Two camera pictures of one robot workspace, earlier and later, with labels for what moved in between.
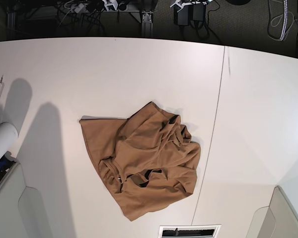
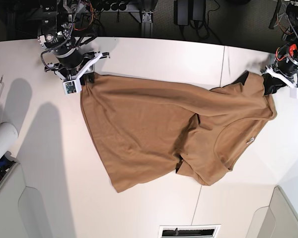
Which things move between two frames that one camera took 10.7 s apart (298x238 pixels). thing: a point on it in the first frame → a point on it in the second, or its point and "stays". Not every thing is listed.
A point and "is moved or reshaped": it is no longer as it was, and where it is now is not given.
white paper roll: (2, 136) stays
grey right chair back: (276, 220) stays
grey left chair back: (16, 209) stays
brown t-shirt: (145, 160) is moved or reshaped
